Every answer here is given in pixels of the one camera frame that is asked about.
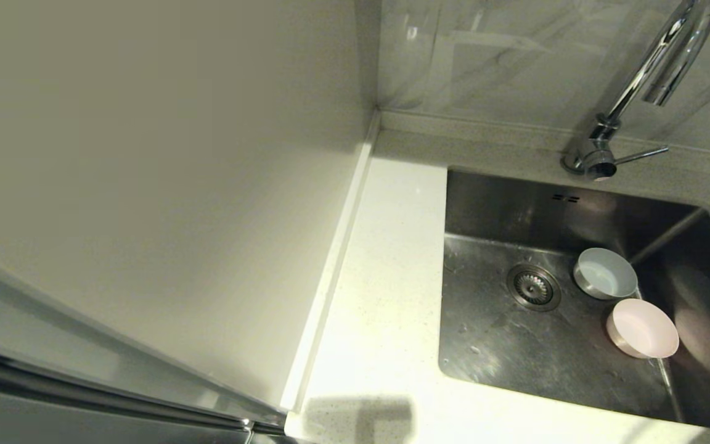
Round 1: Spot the stainless steel appliance door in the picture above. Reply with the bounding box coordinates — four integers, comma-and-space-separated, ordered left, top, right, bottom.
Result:
0, 247, 288, 444

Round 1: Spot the white trim strip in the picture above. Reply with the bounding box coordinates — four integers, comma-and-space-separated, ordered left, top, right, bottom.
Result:
280, 114, 382, 414

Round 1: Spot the blue-grey bowl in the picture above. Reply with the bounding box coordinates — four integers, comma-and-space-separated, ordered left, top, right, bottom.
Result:
573, 247, 639, 301

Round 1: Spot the chrome gooseneck faucet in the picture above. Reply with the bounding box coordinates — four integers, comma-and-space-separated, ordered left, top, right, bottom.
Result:
561, 0, 710, 181

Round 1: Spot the white cabinet side panel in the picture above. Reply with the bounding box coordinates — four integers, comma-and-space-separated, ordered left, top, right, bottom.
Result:
0, 0, 380, 413

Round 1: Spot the stainless steel sink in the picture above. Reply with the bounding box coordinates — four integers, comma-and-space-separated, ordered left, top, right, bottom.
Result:
437, 166, 710, 432

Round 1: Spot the round metal drain strainer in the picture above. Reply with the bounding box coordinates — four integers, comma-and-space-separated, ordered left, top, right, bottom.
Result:
506, 264, 562, 312

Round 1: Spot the pink bowl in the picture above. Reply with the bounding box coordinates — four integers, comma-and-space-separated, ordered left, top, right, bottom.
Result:
605, 298, 680, 360

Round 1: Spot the chrome bar handle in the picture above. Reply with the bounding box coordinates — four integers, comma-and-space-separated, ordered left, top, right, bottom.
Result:
0, 342, 300, 444

